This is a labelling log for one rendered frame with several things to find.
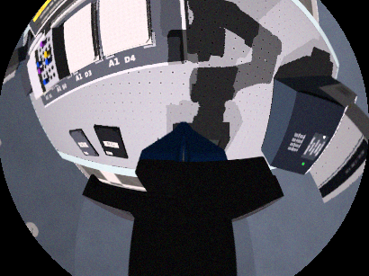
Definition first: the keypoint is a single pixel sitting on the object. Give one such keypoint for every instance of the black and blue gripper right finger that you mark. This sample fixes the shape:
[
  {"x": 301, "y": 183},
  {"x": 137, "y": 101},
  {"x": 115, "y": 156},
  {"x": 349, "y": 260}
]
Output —
[{"x": 197, "y": 148}]

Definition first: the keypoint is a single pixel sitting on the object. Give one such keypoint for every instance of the dark grey block with round holes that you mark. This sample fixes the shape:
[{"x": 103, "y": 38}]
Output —
[{"x": 56, "y": 43}]

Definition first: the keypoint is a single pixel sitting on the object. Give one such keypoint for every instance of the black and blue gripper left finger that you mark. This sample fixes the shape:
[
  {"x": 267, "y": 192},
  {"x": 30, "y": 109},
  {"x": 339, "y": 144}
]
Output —
[{"x": 167, "y": 147}]

